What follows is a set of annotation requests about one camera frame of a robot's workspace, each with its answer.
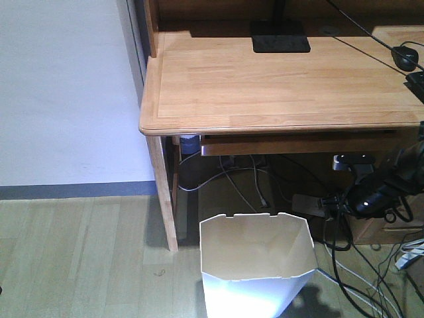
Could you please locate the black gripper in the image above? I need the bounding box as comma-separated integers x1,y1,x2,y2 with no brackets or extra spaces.
291,172,407,220

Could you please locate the white trash bin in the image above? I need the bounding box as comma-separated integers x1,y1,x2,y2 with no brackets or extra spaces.
199,213,318,317

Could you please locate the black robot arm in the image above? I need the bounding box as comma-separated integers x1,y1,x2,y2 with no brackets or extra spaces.
291,123,423,223

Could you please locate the wooden drawer unit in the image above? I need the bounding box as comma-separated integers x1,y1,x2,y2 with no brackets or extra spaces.
348,194,423,244

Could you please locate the white power strip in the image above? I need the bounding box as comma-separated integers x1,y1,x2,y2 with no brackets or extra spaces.
395,245,423,270

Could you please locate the wooden desk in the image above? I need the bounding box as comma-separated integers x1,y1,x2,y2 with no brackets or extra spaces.
139,1,423,251

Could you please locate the black monitor stand base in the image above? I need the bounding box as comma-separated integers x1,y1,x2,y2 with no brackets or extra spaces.
250,1,311,53

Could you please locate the black computer mouse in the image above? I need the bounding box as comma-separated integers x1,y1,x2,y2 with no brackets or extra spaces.
392,46,419,72

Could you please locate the white cable on floor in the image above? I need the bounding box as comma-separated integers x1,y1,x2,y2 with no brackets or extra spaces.
178,152,286,213

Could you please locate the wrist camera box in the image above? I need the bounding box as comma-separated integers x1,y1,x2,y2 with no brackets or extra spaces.
333,154,376,171

